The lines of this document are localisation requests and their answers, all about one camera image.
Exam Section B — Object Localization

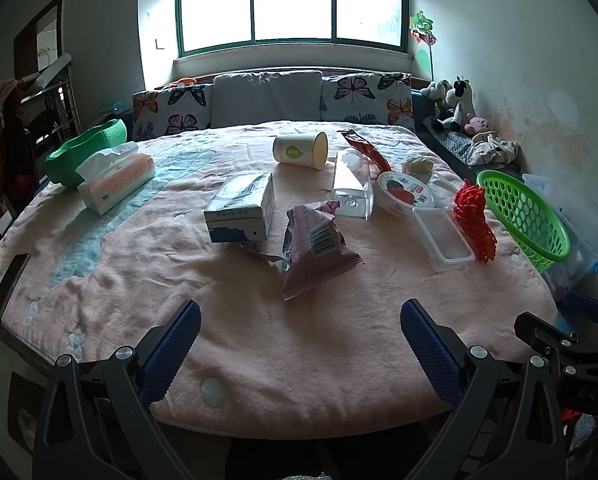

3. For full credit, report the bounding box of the clear plastic food tray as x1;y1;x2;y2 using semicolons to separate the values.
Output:
412;208;475;272

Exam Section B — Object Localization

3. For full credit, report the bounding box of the red foam fruit net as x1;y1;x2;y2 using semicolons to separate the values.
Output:
453;180;497;263

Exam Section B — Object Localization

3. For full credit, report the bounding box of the yogurt cup strawberry lid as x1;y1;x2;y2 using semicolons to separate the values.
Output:
375;171;435;217

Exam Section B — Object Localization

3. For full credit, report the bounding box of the pink snack wrapper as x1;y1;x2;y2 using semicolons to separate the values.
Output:
282;200;363;301

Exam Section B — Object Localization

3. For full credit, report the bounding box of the blue white milk carton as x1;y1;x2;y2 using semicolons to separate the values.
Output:
203;172;275;243

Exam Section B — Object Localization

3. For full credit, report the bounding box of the clear square plastic bottle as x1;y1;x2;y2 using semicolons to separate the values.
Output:
327;148;374;220

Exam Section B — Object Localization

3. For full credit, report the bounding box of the white tissue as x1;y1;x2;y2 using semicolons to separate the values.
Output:
402;154;433;183

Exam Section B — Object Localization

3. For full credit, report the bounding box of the red brown snack wrapper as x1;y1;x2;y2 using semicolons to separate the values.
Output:
340;130;392;174

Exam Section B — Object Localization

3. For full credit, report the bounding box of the white paper cup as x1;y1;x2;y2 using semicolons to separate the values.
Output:
273;132;328;170

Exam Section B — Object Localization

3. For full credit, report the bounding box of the clear plastic storage bin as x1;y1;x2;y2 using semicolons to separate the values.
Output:
522;174;598;299

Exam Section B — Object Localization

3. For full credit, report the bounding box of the green mesh plastic basket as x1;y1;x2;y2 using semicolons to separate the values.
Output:
477;170;572;273

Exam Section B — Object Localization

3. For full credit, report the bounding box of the pink towel blanket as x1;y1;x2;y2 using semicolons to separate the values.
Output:
0;122;556;439

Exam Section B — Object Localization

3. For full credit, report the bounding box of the crumpled beige cloth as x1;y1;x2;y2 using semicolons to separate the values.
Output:
465;131;520;166

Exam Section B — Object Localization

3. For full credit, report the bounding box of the pink tissue pack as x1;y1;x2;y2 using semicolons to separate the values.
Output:
75;142;156;217

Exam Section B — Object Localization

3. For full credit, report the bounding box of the checkered bench cushion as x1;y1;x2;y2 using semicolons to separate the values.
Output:
421;117;520;183

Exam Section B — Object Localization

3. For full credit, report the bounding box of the pink plush toy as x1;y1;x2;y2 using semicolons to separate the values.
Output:
464;116;491;138

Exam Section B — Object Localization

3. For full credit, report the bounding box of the green fabric holder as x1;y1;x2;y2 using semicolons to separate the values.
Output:
45;118;128;188

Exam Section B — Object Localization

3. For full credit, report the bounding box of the cow plush toy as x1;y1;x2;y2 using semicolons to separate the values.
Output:
436;77;476;132

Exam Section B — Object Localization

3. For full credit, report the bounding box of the grey white plush toy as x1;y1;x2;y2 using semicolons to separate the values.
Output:
419;80;451;110

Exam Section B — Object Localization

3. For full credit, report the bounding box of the left butterfly cushion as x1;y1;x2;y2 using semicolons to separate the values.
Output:
128;84;213;142

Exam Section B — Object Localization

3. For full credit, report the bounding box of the butterfly cushion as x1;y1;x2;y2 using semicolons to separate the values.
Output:
128;84;213;142
320;72;415;130

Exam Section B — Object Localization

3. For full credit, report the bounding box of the right butterfly cushion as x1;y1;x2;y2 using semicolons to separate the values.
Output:
320;72;415;130

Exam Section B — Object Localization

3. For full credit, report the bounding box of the dark metal shelf rack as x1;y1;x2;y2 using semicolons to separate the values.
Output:
0;53;82;188

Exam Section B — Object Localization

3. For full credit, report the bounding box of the grey middle cushion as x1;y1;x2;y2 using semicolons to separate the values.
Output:
211;70;323;128

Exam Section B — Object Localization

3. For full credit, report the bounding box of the colourful pinwheel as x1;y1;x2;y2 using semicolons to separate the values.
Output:
410;10;437;79

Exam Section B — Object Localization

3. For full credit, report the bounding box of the green framed window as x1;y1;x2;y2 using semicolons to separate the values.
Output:
175;0;409;56

